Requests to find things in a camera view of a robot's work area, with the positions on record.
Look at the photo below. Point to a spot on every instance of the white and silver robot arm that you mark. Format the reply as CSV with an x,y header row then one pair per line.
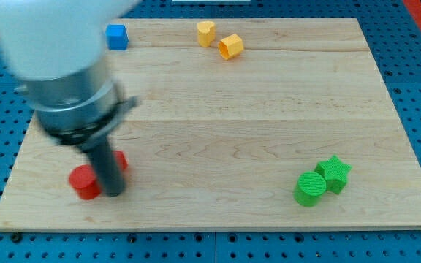
x,y
56,49

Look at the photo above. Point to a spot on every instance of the green star block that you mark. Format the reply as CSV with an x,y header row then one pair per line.
x,y
335,172

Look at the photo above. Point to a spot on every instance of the light wooden board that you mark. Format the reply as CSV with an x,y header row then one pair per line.
x,y
218,145

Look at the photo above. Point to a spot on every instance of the yellow hexagon block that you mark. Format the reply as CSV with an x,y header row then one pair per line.
x,y
230,47

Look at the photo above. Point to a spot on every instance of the red block behind tool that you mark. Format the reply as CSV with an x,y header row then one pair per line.
x,y
121,159

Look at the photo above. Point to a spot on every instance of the yellow heart block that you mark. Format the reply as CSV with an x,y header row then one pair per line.
x,y
206,33

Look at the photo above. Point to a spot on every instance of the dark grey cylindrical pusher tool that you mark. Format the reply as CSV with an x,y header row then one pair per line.
x,y
106,168

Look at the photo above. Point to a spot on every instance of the green cylinder block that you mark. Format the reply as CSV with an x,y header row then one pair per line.
x,y
309,189

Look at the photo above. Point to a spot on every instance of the blue cube block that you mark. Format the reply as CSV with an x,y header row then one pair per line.
x,y
116,36

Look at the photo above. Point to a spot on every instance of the red cylinder block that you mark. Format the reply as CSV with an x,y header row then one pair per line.
x,y
83,180

